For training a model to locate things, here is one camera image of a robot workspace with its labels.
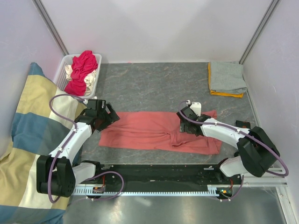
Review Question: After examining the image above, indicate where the salmon pink t shirt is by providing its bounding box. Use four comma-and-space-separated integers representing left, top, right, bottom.
99, 111, 222, 155

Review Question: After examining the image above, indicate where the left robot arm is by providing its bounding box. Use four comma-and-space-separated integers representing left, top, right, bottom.
36, 99, 120, 203

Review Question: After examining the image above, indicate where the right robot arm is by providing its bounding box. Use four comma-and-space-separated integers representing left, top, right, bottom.
177, 106, 280, 184

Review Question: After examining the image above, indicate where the cream t shirt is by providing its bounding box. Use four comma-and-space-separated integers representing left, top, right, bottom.
64, 65, 97, 96

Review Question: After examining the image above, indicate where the white plastic laundry basket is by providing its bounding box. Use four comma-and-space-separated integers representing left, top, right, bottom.
54, 50, 102, 98

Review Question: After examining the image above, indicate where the magenta t shirt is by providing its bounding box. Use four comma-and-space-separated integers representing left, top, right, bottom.
64, 50, 98, 96

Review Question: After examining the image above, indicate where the blue yellow checked pillow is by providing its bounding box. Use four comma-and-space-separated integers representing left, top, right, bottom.
0, 63, 85, 224

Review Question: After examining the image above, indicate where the floral dark bag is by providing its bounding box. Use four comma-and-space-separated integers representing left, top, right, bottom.
235, 120, 251, 129

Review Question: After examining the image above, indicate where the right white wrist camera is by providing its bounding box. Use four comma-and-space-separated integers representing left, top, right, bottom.
190, 102, 202, 116

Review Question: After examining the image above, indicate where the grey slotted cable duct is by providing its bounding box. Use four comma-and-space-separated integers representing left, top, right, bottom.
72, 184, 232, 196

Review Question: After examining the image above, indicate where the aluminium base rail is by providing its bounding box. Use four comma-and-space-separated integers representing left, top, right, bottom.
243, 173, 287, 188

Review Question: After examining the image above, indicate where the left aluminium frame post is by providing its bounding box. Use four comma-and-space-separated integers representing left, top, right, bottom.
32, 0, 69, 56

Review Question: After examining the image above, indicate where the aluminium frame post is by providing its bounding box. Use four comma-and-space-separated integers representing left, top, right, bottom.
239, 0, 281, 64
32, 0, 69, 56

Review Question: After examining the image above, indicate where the right aluminium frame post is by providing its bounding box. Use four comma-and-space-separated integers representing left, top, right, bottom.
239, 0, 281, 64

